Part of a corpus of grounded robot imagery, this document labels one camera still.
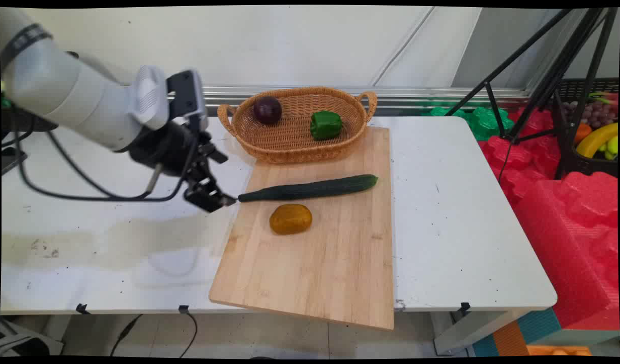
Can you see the aluminium wall rail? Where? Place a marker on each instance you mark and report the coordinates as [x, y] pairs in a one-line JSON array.
[[416, 96]]

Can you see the purple grape bunch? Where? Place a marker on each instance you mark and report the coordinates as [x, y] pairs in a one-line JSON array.
[[595, 114]]

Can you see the black smartphone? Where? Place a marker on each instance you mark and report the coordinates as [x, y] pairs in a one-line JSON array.
[[12, 159]]

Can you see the grey metal floor bracket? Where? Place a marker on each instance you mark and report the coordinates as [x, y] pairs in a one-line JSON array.
[[27, 341]]

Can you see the green foam mat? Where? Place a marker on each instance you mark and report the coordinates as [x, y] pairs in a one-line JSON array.
[[484, 124]]

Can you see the red pink fruit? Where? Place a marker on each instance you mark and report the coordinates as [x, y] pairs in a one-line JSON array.
[[606, 98]]

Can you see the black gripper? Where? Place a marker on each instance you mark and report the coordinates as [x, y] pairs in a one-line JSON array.
[[163, 149]]

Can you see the orange fruit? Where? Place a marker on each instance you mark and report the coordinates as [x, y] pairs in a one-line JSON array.
[[582, 133]]

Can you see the black mesh fruit basket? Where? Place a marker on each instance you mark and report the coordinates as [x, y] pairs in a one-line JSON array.
[[593, 168]]

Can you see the small yellow green fruit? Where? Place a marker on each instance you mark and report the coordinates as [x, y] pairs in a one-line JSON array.
[[613, 145]]

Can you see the brown yellow potato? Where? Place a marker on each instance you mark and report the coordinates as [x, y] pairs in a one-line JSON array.
[[290, 219]]

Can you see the long dark green cucumber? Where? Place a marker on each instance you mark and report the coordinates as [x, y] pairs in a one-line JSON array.
[[310, 189]]

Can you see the yellow banana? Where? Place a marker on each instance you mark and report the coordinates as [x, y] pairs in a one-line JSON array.
[[595, 139]]

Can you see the wooden cutting board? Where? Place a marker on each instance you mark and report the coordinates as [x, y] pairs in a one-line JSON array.
[[315, 268]]

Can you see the teal and orange foam mat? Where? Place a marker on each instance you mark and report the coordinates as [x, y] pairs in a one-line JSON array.
[[535, 328]]

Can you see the white table leg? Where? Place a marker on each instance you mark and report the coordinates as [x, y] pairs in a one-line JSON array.
[[472, 333]]

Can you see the black tripod stand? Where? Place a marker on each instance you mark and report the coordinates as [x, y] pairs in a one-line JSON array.
[[552, 76]]

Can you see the red foam mat pile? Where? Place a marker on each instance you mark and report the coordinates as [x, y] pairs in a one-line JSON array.
[[568, 237]]

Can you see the green bell pepper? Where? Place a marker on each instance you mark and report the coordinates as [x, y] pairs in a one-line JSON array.
[[325, 125]]

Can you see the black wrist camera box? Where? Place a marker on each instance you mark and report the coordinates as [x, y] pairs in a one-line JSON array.
[[187, 96]]

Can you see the orange floor object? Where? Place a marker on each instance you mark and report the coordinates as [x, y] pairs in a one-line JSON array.
[[558, 351]]

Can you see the dark purple onion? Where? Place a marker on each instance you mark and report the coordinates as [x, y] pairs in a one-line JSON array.
[[267, 110]]

